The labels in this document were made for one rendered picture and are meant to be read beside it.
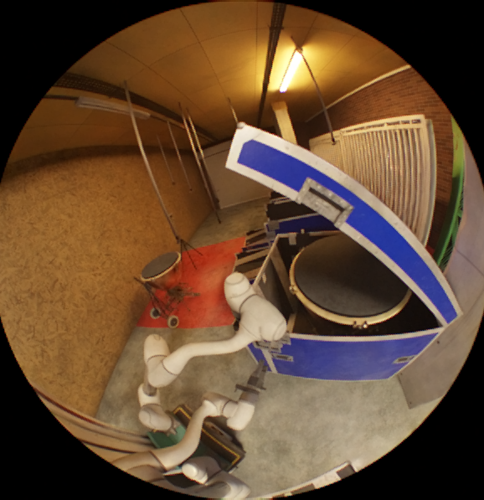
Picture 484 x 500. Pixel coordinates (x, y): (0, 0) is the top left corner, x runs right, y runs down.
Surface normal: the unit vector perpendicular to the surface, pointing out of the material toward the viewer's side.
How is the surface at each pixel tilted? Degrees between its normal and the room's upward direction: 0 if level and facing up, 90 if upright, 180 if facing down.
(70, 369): 90
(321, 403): 0
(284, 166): 90
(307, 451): 0
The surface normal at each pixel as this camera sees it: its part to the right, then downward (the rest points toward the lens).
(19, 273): 0.96, -0.21
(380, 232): -0.40, 0.54
